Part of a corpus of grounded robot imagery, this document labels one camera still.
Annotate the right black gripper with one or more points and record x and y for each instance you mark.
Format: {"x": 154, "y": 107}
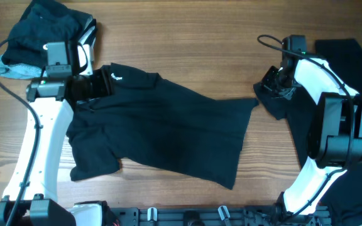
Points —
{"x": 271, "y": 79}

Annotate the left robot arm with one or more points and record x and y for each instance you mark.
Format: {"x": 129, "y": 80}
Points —
{"x": 31, "y": 195}

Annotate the folded grey garment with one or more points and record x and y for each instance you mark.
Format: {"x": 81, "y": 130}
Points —
{"x": 19, "y": 71}

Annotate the white rail clip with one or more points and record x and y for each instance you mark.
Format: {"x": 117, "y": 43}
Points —
{"x": 224, "y": 213}
{"x": 152, "y": 214}

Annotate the right white rail clip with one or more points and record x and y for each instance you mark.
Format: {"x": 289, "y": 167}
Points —
{"x": 224, "y": 213}

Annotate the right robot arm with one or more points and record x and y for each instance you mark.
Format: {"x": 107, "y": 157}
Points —
{"x": 333, "y": 141}

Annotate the black polo shirt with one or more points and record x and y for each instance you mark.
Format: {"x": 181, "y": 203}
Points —
{"x": 158, "y": 123}

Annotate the black shirt pile right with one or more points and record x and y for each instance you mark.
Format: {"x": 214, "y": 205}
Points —
{"x": 344, "y": 197}

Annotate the folded black Nike garment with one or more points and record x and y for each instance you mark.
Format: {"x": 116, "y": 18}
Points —
{"x": 23, "y": 48}

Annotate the folded black grey-trimmed shirt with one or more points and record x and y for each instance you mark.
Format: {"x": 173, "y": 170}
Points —
{"x": 85, "y": 28}

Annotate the left white rail clip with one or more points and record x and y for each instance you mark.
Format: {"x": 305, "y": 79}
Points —
{"x": 152, "y": 214}

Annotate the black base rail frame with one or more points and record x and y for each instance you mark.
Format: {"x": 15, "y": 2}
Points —
{"x": 260, "y": 215}

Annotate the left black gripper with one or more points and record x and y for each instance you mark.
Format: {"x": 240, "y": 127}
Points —
{"x": 104, "y": 83}

